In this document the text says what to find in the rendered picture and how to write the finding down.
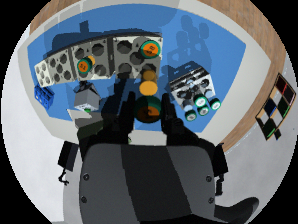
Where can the blue tube rack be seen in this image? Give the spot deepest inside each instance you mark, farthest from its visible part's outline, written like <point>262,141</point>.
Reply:
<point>44,94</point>

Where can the blue flat mat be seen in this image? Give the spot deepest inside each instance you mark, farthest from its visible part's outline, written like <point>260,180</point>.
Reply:
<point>189,42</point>

